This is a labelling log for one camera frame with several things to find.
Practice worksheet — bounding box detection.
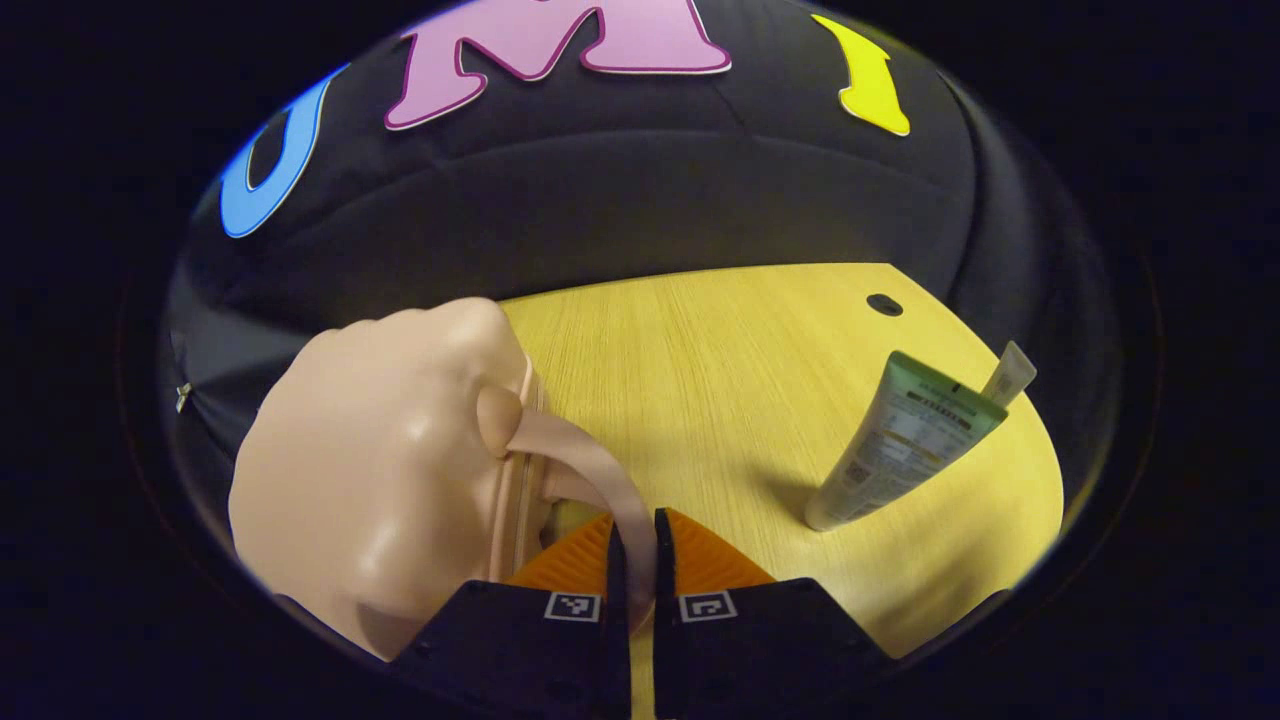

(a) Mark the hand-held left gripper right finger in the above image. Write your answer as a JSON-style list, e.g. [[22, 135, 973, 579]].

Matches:
[[652, 507, 892, 720]]

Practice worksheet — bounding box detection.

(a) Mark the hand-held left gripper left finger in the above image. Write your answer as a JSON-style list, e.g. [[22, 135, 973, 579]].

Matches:
[[395, 512, 634, 720]]

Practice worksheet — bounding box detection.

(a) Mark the pink hard-shell suitcase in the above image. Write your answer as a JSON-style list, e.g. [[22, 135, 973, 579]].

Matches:
[[228, 296, 661, 663]]

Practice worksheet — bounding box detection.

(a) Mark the green skin care tube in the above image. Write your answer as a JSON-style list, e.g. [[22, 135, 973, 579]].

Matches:
[[804, 350, 1009, 532]]

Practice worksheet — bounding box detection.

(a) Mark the small white skin care tube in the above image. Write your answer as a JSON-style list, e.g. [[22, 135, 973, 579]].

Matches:
[[980, 340, 1039, 409]]

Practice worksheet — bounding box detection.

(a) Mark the black backdrop cloth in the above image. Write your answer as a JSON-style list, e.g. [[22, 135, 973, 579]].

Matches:
[[160, 0, 1121, 561]]

